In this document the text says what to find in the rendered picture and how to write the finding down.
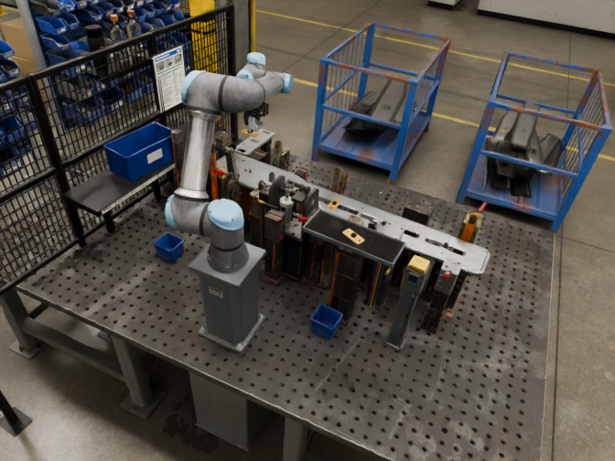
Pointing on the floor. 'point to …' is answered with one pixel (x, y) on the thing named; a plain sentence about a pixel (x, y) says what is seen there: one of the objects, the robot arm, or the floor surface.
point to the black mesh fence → (16, 423)
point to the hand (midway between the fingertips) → (250, 129)
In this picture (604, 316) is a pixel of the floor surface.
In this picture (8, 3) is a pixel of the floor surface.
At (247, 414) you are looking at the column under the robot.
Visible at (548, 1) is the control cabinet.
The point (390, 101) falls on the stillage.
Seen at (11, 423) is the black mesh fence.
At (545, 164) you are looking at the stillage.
